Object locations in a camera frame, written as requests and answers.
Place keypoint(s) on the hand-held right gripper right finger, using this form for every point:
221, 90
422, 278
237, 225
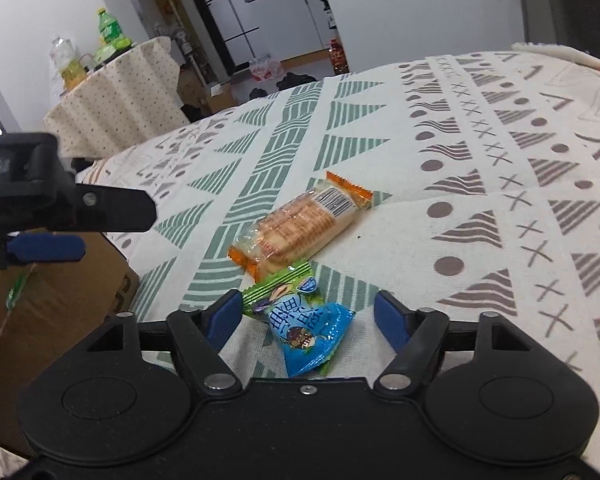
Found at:
391, 321

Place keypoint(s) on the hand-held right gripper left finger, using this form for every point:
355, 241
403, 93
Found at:
224, 321

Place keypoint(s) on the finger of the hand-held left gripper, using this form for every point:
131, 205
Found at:
120, 210
45, 249

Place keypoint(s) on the green striped nut packet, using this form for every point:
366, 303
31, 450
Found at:
275, 287

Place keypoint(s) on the blue snack packet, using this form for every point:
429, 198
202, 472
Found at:
307, 337

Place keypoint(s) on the side table with dotted cloth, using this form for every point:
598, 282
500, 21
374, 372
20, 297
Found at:
115, 105

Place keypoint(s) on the orange cracker packet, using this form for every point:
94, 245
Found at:
300, 225

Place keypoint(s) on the clear bottle with yellow drink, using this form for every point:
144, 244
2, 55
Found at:
69, 62

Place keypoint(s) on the small brown cardboard box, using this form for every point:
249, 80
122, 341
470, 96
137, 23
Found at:
205, 95

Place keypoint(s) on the red and white plastic bag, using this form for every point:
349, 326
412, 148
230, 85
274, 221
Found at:
266, 69

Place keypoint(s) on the black shoes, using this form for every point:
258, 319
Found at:
285, 85

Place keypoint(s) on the black and white cabinet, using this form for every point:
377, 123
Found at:
260, 10

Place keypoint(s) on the red bottle pack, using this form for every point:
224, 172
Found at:
338, 57

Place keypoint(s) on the dark glass bottle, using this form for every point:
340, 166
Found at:
328, 12

